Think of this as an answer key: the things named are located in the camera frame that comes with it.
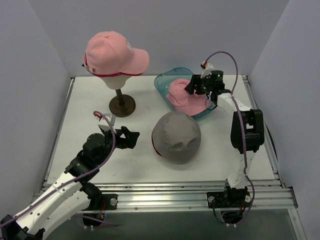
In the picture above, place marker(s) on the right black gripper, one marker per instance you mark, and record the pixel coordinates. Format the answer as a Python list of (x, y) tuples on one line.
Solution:
[(198, 84)]

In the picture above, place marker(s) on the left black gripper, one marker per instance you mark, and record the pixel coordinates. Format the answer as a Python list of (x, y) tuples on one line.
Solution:
[(120, 140)]

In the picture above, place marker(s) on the grey bucket hat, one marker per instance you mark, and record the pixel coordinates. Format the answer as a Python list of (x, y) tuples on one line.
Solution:
[(177, 137)]

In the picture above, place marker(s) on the magenta baseball cap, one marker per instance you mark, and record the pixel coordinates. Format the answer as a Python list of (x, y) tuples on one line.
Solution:
[(114, 74)]

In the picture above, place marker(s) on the light pink cap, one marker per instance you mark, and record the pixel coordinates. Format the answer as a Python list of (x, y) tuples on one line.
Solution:
[(109, 52)]

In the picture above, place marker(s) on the dark red cap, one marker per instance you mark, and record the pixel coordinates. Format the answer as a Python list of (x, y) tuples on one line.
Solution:
[(156, 149)]

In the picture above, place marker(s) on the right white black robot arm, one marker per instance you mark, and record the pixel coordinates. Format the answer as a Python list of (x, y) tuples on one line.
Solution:
[(247, 128)]

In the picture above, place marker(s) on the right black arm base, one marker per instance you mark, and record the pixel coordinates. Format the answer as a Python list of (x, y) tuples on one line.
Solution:
[(228, 209)]

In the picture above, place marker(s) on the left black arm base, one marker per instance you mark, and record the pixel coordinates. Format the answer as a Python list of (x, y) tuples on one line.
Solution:
[(98, 202)]

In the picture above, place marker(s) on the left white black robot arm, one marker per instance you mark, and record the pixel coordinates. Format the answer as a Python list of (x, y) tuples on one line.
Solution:
[(72, 191)]

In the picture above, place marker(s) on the teal transparent plastic tray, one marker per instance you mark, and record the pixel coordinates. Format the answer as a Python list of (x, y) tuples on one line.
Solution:
[(163, 80)]

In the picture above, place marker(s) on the dark round mannequin stand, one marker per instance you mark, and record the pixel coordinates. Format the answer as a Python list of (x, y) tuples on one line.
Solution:
[(122, 105)]

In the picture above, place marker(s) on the cream fabric mannequin head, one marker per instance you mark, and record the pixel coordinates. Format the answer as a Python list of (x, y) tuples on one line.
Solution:
[(115, 82)]

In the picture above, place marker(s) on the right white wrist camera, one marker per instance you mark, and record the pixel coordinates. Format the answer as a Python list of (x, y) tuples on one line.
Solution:
[(207, 69)]

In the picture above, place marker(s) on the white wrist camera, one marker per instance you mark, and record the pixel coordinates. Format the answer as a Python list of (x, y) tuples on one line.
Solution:
[(107, 122), (207, 69)]

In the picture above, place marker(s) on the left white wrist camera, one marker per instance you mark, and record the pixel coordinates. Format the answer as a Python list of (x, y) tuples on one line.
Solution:
[(107, 122)]

